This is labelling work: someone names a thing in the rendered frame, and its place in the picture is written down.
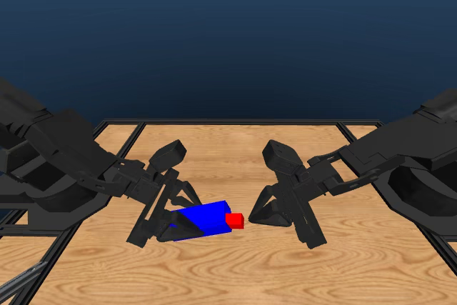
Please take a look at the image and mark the blue hollow socket block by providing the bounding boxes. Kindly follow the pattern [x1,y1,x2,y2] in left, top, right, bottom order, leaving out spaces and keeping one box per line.
[167,199,233,242]

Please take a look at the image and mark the red peg bar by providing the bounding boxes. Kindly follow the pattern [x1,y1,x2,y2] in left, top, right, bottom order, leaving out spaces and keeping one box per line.
[225,212,245,230]

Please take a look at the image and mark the black table frame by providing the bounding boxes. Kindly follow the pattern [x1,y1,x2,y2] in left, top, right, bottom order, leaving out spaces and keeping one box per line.
[0,117,457,305]

